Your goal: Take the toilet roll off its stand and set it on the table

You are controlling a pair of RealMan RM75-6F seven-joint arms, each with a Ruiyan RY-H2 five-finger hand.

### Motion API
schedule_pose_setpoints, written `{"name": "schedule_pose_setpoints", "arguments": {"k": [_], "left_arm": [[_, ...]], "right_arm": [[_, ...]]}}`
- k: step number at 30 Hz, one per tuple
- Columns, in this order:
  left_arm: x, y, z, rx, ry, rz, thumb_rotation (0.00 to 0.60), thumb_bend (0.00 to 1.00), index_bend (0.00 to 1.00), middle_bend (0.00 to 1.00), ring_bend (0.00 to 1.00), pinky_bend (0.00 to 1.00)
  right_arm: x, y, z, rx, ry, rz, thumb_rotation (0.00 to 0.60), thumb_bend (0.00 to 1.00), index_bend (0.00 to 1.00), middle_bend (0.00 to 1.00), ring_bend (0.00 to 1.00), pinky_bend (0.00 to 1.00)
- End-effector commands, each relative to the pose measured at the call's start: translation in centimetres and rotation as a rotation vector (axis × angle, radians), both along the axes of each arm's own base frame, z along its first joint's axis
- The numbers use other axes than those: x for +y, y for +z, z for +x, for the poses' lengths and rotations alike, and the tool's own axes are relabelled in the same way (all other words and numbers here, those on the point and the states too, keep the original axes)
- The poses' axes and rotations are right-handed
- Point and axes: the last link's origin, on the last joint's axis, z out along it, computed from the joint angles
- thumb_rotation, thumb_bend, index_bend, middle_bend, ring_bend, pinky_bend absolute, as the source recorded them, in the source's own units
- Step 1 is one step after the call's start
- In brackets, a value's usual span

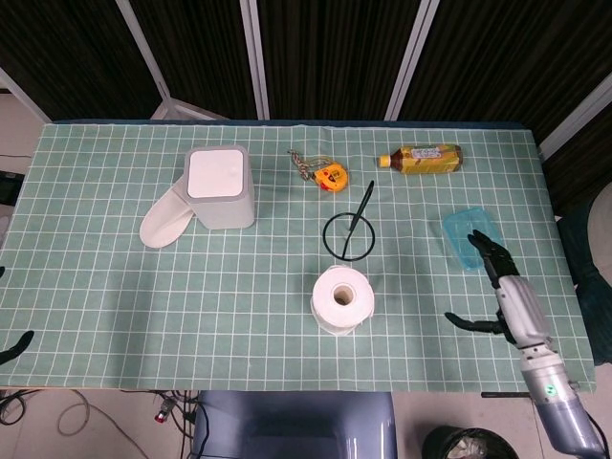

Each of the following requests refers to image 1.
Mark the clear blue plastic container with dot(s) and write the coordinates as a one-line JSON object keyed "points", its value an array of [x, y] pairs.
{"points": [[461, 225]]}

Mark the black folding screen white frame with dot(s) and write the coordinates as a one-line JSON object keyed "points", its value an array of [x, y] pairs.
{"points": [[330, 52]]}

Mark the white toilet paper roll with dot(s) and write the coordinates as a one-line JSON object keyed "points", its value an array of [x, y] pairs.
{"points": [[330, 311]]}

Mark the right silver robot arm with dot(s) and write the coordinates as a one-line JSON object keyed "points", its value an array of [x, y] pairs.
{"points": [[557, 401]]}

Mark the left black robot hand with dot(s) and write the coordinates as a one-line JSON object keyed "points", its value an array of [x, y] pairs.
{"points": [[16, 346]]}

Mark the yellow label tea bottle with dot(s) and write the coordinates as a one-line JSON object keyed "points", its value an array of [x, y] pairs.
{"points": [[425, 160]]}

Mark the green checked tablecloth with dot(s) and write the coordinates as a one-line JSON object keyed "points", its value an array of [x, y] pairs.
{"points": [[215, 311]]}

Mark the red tipped floor device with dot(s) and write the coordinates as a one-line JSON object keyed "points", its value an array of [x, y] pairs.
{"points": [[163, 413]]}

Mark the white fabric slipper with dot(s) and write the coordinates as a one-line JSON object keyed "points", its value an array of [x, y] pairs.
{"points": [[162, 225]]}

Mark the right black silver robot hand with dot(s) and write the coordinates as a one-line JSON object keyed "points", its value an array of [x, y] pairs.
{"points": [[521, 306]]}

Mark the white bin with grey rim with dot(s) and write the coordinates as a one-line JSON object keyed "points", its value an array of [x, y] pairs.
{"points": [[220, 191]]}

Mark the black trash bin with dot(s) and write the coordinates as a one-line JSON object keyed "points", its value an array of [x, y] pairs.
{"points": [[468, 444]]}

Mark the black box on floor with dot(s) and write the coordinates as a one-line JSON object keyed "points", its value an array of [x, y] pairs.
{"points": [[9, 189]]}

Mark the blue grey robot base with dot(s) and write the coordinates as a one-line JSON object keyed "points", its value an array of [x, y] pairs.
{"points": [[296, 425]]}

